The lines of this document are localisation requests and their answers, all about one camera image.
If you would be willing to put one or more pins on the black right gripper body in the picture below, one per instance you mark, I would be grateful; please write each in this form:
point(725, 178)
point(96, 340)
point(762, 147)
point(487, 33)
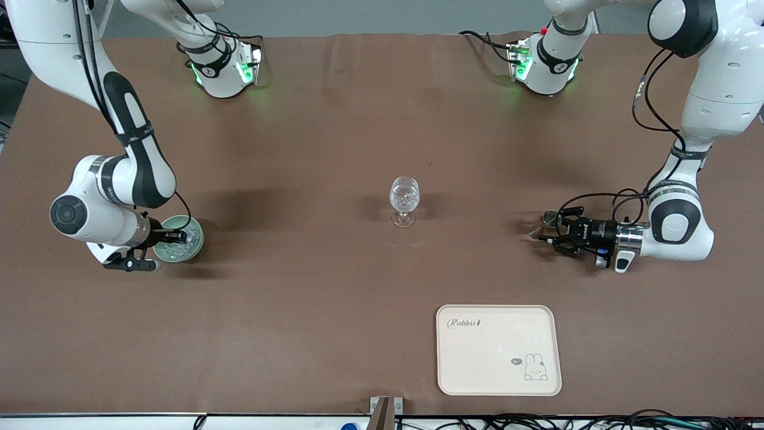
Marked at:
point(157, 235)

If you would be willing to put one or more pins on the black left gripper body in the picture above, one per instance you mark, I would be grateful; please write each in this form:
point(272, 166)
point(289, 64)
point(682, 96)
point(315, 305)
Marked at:
point(600, 231)

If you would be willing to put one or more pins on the steel double jigger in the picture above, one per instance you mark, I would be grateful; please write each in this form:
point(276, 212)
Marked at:
point(549, 220)

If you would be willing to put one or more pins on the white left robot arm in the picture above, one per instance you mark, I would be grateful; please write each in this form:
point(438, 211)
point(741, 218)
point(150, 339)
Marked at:
point(716, 89)

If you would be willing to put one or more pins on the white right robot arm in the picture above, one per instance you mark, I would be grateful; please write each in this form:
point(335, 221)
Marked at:
point(54, 60)

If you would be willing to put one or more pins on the clear ice cubes pile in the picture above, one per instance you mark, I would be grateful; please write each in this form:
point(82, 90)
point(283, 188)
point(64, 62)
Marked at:
point(192, 236)

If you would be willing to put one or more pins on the clear stemmed wine glass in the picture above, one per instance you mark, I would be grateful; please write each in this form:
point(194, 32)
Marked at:
point(404, 196)

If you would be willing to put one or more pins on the green ceramic bowl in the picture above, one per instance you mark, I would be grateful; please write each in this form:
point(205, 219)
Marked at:
point(179, 254)

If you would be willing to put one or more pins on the cream rabbit print tray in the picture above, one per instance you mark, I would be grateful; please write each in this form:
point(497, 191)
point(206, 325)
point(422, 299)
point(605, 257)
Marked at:
point(489, 358)

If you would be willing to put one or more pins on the blue round cap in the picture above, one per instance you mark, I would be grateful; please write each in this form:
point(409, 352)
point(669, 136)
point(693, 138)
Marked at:
point(350, 426)

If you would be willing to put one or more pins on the metal bracket with post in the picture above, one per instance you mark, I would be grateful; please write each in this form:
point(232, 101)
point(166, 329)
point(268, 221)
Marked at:
point(382, 415)

